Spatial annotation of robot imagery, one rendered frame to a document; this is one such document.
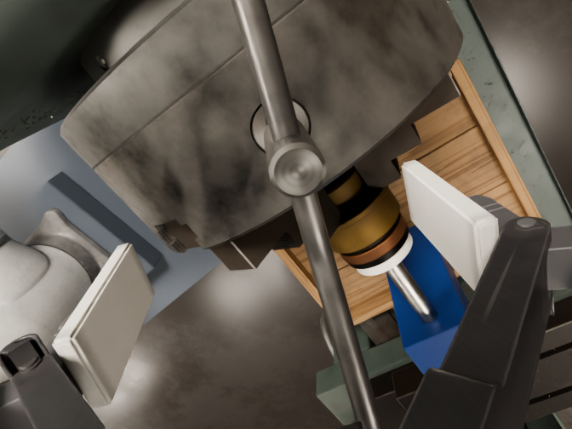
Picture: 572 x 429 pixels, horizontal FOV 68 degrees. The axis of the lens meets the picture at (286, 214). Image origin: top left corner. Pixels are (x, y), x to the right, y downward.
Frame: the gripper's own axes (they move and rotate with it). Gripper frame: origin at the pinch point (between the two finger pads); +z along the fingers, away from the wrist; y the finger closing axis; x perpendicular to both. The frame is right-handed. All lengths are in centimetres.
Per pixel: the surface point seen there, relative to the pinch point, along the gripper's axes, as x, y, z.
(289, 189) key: 2.8, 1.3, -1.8
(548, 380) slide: -52, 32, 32
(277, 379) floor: -143, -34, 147
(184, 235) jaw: -3.2, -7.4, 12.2
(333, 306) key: -3.6, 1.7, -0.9
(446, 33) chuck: 5.2, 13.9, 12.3
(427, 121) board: -7.7, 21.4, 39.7
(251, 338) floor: -114, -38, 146
